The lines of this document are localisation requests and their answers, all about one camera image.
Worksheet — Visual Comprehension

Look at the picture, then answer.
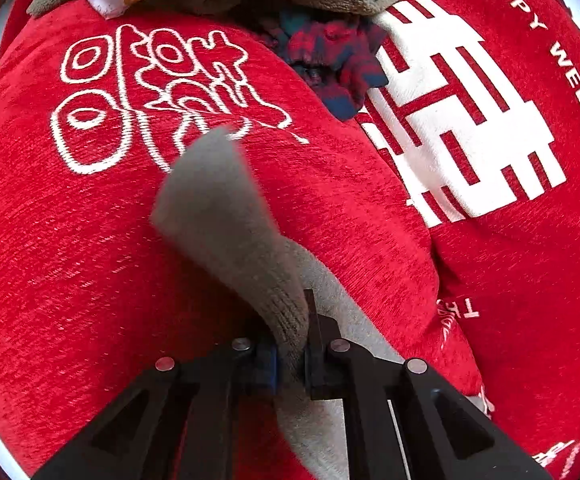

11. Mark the red printed sofa cover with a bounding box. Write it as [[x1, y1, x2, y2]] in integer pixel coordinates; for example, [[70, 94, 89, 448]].
[[0, 0, 580, 480]]

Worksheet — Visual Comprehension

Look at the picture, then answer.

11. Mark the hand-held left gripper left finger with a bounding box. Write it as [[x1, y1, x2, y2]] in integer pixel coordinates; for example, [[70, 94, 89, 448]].
[[30, 338, 279, 480]]

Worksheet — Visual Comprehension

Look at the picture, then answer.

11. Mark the grey knitted sock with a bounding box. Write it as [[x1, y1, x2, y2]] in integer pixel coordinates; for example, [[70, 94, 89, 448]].
[[150, 126, 493, 480]]

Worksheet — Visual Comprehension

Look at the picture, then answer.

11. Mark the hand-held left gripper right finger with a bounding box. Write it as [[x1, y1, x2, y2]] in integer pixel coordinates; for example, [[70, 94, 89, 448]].
[[304, 289, 553, 480]]

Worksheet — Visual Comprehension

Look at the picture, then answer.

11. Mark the red plaid garment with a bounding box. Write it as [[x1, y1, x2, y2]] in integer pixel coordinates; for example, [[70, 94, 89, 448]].
[[257, 7, 389, 122]]

